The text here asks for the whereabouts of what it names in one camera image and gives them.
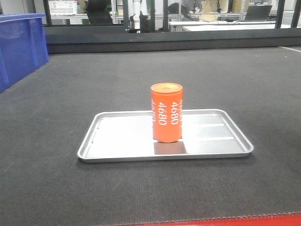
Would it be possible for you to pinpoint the orange cylindrical capacitor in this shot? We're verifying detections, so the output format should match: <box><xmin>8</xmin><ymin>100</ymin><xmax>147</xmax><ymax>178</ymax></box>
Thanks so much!
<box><xmin>151</xmin><ymin>82</ymin><xmax>183</xmax><ymax>143</ymax></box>

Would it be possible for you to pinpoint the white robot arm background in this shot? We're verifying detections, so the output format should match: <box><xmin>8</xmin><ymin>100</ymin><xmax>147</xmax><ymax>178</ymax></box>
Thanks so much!
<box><xmin>128</xmin><ymin>0</ymin><xmax>148</xmax><ymax>33</ymax></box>

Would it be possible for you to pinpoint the black conveyor belt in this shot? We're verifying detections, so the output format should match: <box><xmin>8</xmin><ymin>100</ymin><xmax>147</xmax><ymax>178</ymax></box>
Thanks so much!
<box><xmin>0</xmin><ymin>47</ymin><xmax>301</xmax><ymax>226</ymax></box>

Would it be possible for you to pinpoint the blue tote on conveyor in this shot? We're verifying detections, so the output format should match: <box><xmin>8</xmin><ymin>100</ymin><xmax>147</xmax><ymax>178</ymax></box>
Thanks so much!
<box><xmin>0</xmin><ymin>13</ymin><xmax>49</xmax><ymax>92</ymax></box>

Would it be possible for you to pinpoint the silver metal tray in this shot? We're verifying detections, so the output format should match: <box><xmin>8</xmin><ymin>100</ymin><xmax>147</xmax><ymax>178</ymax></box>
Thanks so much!
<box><xmin>77</xmin><ymin>108</ymin><xmax>254</xmax><ymax>163</ymax></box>

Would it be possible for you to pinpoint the white background desk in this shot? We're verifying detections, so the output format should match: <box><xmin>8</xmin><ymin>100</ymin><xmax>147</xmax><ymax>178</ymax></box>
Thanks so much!
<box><xmin>168</xmin><ymin>20</ymin><xmax>294</xmax><ymax>32</ymax></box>

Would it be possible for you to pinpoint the white crate with holes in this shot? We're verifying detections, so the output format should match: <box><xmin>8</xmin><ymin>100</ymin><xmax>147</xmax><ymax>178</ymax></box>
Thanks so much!
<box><xmin>48</xmin><ymin>0</ymin><xmax>77</xmax><ymax>15</ymax></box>

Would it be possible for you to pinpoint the black laptop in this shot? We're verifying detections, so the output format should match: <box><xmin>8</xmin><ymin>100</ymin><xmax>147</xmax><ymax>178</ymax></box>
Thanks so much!
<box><xmin>243</xmin><ymin>5</ymin><xmax>272</xmax><ymax>22</ymax></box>

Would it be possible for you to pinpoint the red conveyor frame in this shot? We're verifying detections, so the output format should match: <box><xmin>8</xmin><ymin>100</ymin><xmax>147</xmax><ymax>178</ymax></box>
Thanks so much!
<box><xmin>140</xmin><ymin>213</ymin><xmax>301</xmax><ymax>226</ymax></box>

